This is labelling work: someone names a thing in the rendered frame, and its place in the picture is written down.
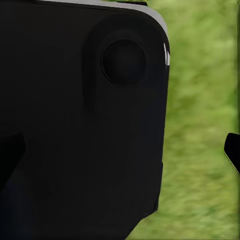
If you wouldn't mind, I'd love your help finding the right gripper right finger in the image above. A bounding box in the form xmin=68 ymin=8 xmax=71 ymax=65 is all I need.
xmin=224 ymin=133 xmax=240 ymax=173

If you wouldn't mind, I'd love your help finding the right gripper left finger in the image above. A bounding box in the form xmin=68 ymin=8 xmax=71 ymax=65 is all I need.
xmin=0 ymin=133 xmax=26 ymax=193

